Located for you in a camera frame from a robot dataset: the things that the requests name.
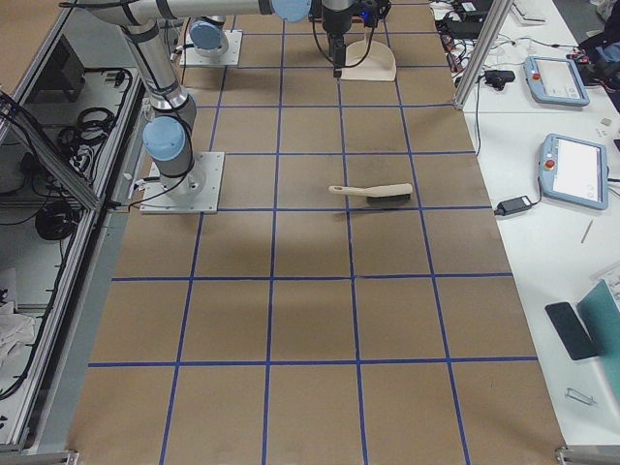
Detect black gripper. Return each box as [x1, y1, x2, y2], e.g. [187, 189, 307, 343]
[322, 9, 352, 78]

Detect beige plastic dustpan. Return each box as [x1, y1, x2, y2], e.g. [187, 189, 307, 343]
[341, 40, 396, 81]

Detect beige hand brush black bristles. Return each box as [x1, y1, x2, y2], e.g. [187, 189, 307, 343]
[327, 183, 413, 203]

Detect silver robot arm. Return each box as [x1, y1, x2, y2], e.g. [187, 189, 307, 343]
[59, 1, 312, 202]
[189, 0, 361, 78]

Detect upper teach pendant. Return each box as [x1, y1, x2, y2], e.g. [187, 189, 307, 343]
[523, 56, 590, 107]

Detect teach pendant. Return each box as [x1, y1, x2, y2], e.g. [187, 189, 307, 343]
[523, 56, 590, 107]
[538, 134, 608, 210]

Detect black power brick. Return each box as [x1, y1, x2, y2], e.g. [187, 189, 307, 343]
[494, 196, 534, 217]

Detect lower teach pendant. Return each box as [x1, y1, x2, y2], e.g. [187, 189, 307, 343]
[538, 134, 608, 210]

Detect teal notebook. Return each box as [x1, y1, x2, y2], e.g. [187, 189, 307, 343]
[577, 280, 620, 358]

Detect black smartphone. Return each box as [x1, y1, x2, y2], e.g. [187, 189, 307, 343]
[544, 302, 599, 361]

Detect white crumpled cloth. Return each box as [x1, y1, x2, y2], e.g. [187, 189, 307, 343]
[0, 270, 38, 374]

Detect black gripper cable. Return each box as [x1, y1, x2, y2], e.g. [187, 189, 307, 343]
[309, 14, 340, 67]

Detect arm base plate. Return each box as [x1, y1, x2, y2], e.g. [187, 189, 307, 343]
[139, 152, 225, 214]
[179, 30, 243, 68]

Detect aluminium frame post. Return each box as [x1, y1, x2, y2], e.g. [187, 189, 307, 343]
[453, 0, 512, 110]

